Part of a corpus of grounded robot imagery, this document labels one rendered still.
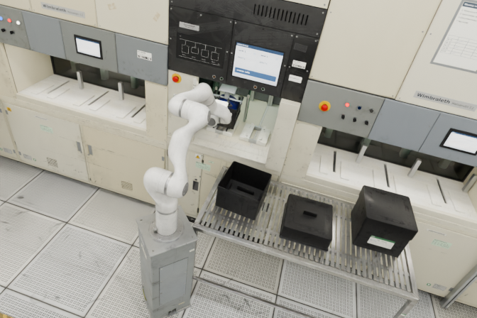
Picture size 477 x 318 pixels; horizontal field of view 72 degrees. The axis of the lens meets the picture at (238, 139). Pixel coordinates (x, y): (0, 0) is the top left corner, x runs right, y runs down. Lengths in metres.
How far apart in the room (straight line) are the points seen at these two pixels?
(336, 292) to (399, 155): 1.17
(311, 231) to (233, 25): 1.26
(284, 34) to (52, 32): 1.56
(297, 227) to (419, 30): 1.23
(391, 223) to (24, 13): 2.65
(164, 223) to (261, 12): 1.26
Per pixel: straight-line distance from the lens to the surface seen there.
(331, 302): 2.85
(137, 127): 2.60
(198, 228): 2.00
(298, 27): 1.88
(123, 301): 2.65
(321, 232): 2.02
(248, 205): 2.01
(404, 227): 2.08
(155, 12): 2.13
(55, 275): 2.85
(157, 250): 1.91
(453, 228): 2.68
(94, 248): 2.92
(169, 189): 1.66
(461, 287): 3.09
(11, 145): 3.64
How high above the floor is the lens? 2.32
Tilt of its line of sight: 35 degrees down
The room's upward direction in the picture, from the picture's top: 10 degrees clockwise
